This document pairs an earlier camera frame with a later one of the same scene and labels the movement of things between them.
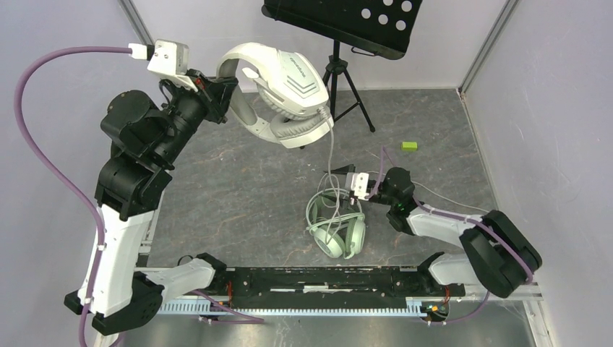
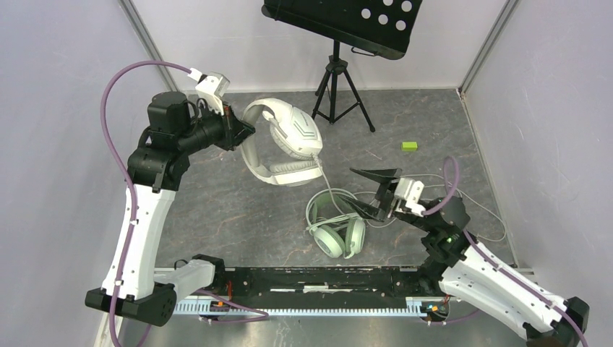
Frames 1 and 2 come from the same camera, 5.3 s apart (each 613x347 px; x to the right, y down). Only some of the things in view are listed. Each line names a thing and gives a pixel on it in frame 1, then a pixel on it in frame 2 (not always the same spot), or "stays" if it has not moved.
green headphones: (338, 226) stays
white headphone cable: (328, 173) → (389, 220)
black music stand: (384, 27) stays
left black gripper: (215, 95) → (230, 126)
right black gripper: (344, 170) → (384, 194)
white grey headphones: (282, 94) → (287, 146)
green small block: (409, 146) stays
